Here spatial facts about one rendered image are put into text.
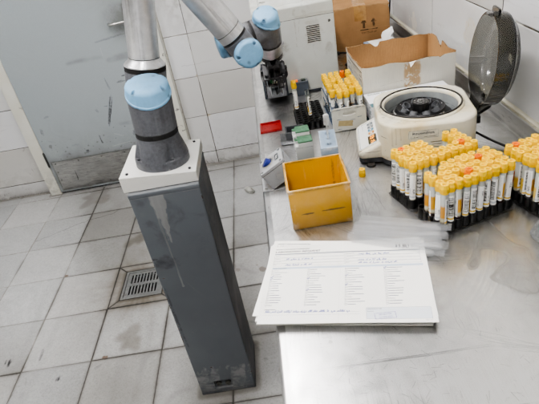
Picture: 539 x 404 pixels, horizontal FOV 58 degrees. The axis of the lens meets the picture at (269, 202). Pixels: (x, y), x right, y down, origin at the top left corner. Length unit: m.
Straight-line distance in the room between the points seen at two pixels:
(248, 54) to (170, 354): 1.28
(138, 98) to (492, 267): 0.90
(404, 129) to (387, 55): 0.60
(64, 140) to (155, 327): 1.61
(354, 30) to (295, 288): 1.45
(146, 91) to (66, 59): 1.95
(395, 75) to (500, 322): 0.88
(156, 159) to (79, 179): 2.21
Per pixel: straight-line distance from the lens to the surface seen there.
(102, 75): 3.19
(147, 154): 1.35
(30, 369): 2.36
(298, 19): 1.73
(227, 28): 1.30
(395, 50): 1.77
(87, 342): 2.33
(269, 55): 1.52
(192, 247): 1.45
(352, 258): 0.95
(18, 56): 3.31
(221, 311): 1.62
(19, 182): 3.76
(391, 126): 1.21
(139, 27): 1.40
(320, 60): 1.77
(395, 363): 0.80
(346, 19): 2.15
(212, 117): 3.24
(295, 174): 1.13
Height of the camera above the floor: 1.50
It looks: 32 degrees down
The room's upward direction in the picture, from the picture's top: 11 degrees counter-clockwise
